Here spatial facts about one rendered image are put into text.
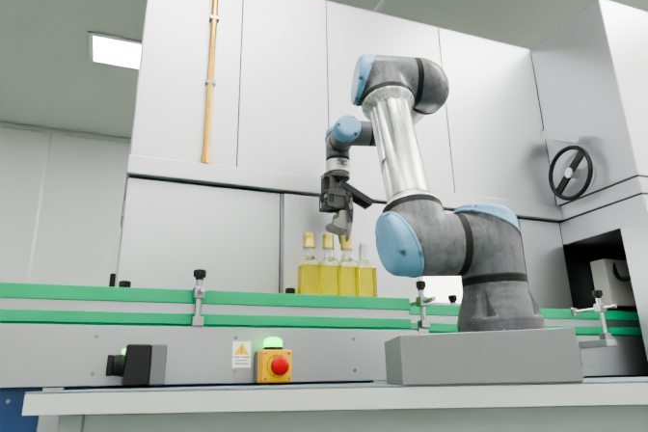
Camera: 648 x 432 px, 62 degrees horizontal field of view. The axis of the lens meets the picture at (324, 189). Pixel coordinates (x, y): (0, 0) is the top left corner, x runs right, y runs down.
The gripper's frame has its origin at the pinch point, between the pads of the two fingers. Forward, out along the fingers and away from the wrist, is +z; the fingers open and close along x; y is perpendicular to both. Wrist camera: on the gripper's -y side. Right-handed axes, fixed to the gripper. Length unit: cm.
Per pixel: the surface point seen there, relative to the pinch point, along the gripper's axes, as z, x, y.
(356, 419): 45, 57, 24
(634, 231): -6, 17, -99
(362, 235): -4.7, -12.2, -11.2
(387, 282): 10.0, -12.1, -19.5
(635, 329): 25, 4, -106
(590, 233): -10, -1, -99
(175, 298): 21, 14, 49
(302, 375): 38.5, 15.4, 19.2
